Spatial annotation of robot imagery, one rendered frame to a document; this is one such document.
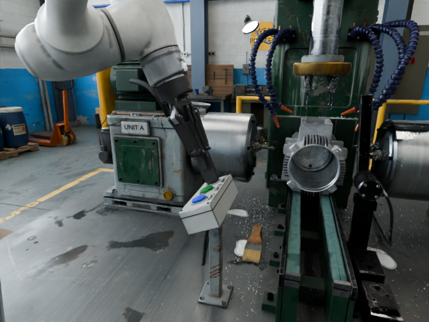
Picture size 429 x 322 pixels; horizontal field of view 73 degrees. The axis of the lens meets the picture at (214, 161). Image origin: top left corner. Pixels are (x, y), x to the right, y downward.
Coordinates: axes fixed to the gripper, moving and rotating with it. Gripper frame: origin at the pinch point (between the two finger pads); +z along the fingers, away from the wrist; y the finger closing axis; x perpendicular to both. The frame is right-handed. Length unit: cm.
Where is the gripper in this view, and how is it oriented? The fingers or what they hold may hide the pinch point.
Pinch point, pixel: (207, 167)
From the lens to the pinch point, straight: 65.6
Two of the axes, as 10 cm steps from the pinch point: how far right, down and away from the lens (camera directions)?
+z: 3.8, 9.1, 1.7
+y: 2.8, -2.9, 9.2
